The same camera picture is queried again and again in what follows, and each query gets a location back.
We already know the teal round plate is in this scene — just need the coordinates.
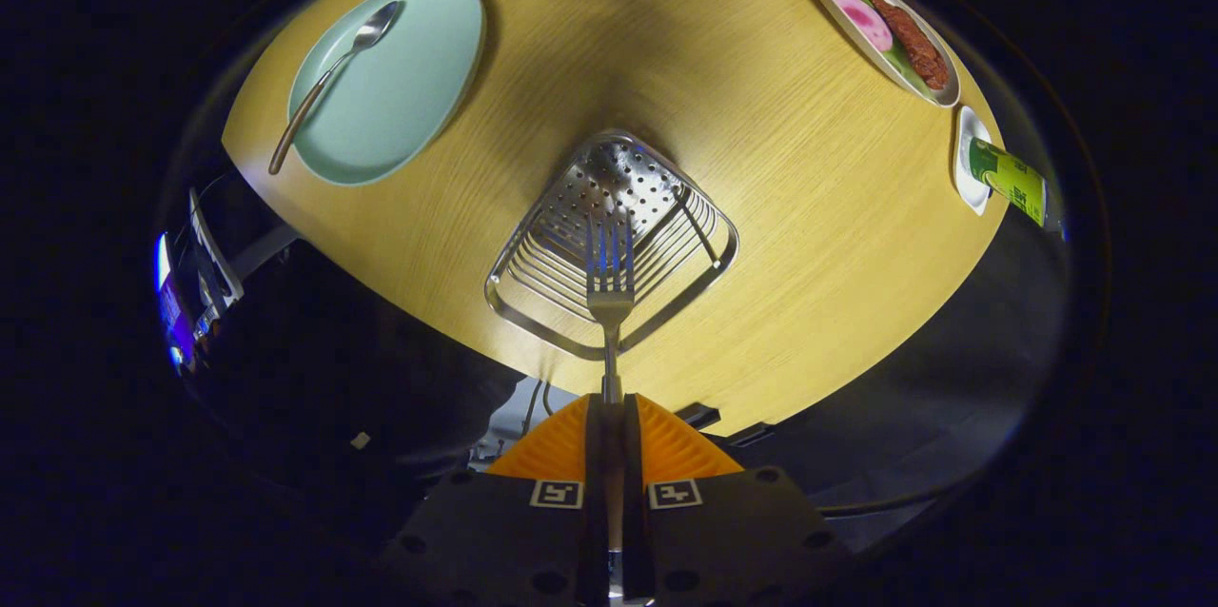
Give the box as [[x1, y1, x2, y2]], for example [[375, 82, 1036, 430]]
[[287, 0, 487, 187]]

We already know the green label drink bottle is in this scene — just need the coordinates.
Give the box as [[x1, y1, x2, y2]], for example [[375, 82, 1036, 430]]
[[968, 138, 1065, 232]]

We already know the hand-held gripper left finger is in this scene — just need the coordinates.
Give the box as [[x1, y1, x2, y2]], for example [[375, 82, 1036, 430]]
[[376, 393, 610, 607]]

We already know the white edged dark device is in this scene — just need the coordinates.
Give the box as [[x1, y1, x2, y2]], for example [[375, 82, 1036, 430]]
[[187, 188, 246, 315]]

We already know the grey cable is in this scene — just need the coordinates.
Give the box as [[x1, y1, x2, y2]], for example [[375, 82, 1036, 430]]
[[519, 379, 545, 437]]

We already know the glowing screen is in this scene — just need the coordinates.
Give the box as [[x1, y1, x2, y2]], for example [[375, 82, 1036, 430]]
[[154, 231, 196, 370]]

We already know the small white coaster dish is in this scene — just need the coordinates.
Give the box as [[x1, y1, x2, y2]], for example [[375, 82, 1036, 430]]
[[953, 106, 995, 216]]

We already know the brown meat slab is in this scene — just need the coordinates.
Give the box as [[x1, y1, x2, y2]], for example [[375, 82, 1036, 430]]
[[861, 0, 951, 92]]

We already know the green lettuce leaf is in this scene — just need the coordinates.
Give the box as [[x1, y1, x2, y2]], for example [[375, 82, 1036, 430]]
[[852, 0, 929, 94]]

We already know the pink round food slice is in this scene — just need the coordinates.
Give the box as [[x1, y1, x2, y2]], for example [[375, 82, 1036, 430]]
[[826, 0, 895, 53]]

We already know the silver fork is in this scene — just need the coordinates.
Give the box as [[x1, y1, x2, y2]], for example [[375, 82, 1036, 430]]
[[584, 215, 637, 606]]

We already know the silver spoon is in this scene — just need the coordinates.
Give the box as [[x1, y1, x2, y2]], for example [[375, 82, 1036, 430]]
[[268, 0, 404, 176]]

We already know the metal wire cutlery basket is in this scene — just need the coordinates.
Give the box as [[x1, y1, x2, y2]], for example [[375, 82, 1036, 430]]
[[484, 129, 740, 362]]

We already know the white oval food plate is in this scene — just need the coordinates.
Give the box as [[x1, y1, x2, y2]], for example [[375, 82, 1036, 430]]
[[805, 0, 962, 108]]

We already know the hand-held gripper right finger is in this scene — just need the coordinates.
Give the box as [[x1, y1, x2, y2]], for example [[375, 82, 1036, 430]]
[[623, 393, 857, 607]]

